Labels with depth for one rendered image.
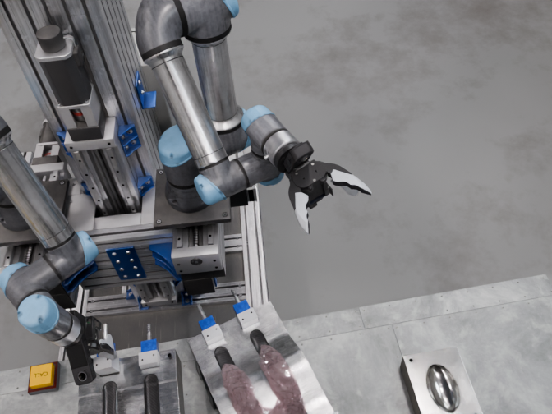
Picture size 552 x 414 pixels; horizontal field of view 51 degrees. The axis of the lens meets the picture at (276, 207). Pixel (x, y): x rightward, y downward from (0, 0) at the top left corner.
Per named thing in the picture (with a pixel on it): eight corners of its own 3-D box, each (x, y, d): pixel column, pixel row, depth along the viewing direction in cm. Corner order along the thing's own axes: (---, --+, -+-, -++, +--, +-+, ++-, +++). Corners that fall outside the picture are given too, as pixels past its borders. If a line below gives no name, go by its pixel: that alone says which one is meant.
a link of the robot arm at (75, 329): (73, 337, 131) (39, 345, 132) (82, 342, 135) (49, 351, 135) (73, 305, 135) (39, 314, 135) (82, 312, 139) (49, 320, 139)
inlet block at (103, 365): (100, 329, 163) (92, 323, 158) (117, 325, 163) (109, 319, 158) (102, 375, 156) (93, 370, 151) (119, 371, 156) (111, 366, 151)
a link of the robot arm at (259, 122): (269, 123, 140) (266, 96, 133) (293, 151, 134) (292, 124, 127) (240, 136, 137) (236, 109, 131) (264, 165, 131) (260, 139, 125)
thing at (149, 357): (142, 329, 166) (137, 321, 162) (159, 327, 167) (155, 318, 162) (143, 373, 158) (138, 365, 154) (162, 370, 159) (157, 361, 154)
